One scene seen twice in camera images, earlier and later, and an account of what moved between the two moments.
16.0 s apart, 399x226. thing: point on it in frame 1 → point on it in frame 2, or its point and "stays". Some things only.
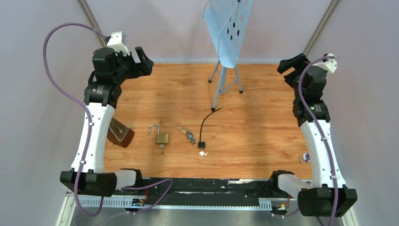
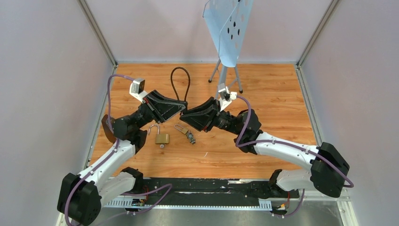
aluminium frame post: x=89 y=17 stays
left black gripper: x=138 y=69 → x=165 y=110
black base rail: x=208 y=190 stays
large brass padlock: x=160 y=138 stays
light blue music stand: x=227 y=22 stays
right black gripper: x=298 y=62 → x=202 y=120
